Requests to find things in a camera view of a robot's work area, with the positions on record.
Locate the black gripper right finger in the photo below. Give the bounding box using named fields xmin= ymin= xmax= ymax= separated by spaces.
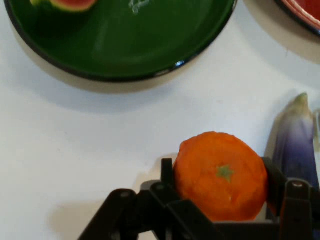
xmin=261 ymin=156 xmax=320 ymax=240

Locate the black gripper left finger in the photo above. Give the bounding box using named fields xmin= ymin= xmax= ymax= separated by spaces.
xmin=77 ymin=158 xmax=226 ymax=240

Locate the toy orange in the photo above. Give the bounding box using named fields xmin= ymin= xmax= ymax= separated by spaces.
xmin=173 ymin=131 xmax=270 ymax=222

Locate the purple toy eggplant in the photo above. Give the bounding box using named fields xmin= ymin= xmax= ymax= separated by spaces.
xmin=271 ymin=92 xmax=320 ymax=192

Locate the dark green plate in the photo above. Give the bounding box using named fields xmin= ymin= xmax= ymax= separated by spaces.
xmin=3 ymin=0 xmax=237 ymax=82

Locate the red plate with black rim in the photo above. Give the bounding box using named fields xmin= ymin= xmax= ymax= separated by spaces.
xmin=273 ymin=0 xmax=320 ymax=37

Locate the toy watermelon slice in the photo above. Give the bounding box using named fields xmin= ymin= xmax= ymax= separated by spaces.
xmin=29 ymin=0 xmax=99 ymax=13

